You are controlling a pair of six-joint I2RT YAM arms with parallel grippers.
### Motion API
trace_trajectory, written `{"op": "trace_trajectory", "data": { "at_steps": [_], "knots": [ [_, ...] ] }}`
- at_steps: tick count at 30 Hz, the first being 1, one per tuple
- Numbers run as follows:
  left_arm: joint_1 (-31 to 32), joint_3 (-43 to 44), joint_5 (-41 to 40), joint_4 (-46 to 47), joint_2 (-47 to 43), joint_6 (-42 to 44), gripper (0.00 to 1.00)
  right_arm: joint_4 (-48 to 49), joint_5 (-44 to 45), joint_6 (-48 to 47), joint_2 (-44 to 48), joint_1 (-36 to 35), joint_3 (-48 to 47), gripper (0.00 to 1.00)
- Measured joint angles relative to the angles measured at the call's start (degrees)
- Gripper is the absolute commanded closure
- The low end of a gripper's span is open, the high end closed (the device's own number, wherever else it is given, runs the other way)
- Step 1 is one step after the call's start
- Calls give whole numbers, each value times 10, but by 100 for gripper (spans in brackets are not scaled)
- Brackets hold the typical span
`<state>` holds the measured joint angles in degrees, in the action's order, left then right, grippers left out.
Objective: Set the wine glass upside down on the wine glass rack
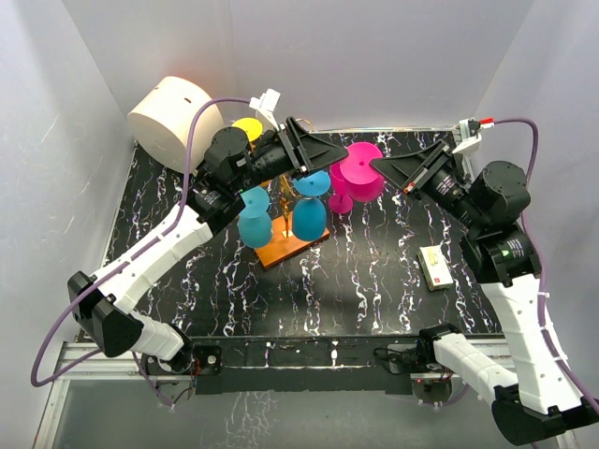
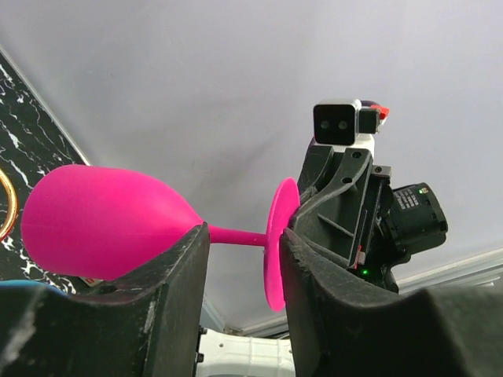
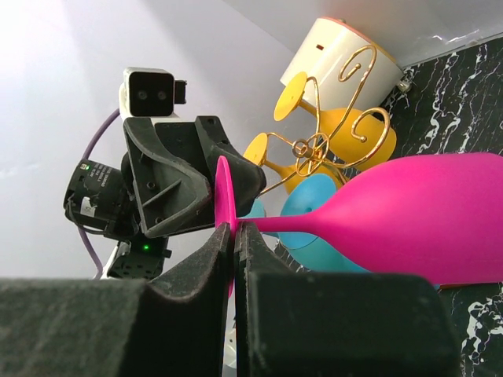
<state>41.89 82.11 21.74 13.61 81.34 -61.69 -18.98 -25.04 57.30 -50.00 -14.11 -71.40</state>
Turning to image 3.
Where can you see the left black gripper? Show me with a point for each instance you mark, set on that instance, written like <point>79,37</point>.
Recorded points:
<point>169,180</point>

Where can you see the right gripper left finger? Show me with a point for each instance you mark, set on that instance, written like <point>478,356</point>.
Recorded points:
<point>171,326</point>

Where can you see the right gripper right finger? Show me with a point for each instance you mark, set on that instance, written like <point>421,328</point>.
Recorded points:
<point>335,324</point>

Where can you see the blue wine glass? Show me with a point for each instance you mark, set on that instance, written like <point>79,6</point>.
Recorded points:
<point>304,244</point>
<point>257,210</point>

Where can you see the yellow wine glass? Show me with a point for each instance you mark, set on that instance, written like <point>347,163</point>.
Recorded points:
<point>256,152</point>
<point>362,139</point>

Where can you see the magenta wine glass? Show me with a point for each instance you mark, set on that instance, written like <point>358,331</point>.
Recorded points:
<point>434,216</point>

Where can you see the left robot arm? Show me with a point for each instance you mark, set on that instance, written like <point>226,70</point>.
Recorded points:
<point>165,187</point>

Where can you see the white cylindrical container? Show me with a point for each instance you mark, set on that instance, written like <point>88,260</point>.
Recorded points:
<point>338,56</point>

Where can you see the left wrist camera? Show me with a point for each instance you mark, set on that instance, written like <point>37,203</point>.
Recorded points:
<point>150,92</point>

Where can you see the gold wire wine glass rack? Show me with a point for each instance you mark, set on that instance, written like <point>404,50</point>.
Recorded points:
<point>315,149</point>

